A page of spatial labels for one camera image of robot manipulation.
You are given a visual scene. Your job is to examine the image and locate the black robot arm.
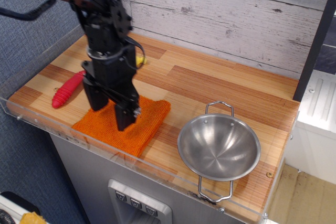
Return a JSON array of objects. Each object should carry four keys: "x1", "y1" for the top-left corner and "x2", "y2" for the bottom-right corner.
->
[{"x1": 61, "y1": 0, "x2": 140, "y2": 131}]

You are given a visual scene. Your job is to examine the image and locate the silver dispenser button panel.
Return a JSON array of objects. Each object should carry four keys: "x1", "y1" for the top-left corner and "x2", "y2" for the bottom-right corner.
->
[{"x1": 108, "y1": 179, "x2": 173, "y2": 223}]

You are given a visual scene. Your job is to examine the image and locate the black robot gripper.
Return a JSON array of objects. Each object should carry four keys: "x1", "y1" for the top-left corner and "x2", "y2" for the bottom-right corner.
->
[{"x1": 82, "y1": 44, "x2": 141, "y2": 131}]

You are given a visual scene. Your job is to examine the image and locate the black braided cable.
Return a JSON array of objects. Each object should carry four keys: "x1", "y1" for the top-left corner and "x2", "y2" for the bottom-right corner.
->
[{"x1": 0, "y1": 0, "x2": 57, "y2": 22}]

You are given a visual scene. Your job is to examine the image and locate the grey toy fridge cabinet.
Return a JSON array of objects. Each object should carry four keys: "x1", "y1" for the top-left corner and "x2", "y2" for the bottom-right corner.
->
[{"x1": 51, "y1": 135, "x2": 232, "y2": 223}]

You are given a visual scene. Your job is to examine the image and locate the white ribbed side unit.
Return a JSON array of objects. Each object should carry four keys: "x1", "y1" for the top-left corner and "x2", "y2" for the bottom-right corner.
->
[{"x1": 285, "y1": 70, "x2": 335, "y2": 184}]

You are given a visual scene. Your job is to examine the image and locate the red handled metal fork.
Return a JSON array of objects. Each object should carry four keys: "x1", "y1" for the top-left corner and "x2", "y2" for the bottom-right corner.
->
[{"x1": 51, "y1": 70, "x2": 86, "y2": 109}]

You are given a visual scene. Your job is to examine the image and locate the yellow plastic banana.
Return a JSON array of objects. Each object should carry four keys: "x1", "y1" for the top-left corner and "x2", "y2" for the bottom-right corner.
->
[{"x1": 135, "y1": 56, "x2": 147, "y2": 69}]

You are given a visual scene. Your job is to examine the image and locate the clear acrylic table guard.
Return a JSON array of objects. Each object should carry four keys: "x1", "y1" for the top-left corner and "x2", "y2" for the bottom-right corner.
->
[{"x1": 1, "y1": 22, "x2": 299, "y2": 223}]

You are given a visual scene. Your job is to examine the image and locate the dark vertical post right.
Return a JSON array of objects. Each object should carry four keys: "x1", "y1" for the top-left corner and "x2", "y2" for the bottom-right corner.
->
[{"x1": 292, "y1": 0, "x2": 336, "y2": 102}]

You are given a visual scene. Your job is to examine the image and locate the orange knitted towel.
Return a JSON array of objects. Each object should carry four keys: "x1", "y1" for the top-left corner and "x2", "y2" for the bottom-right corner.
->
[{"x1": 72, "y1": 96, "x2": 171, "y2": 157}]

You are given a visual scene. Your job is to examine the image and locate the steel two-handled colander bowl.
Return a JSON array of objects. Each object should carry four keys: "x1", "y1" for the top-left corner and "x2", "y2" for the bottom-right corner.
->
[{"x1": 177, "y1": 102, "x2": 261, "y2": 204}]

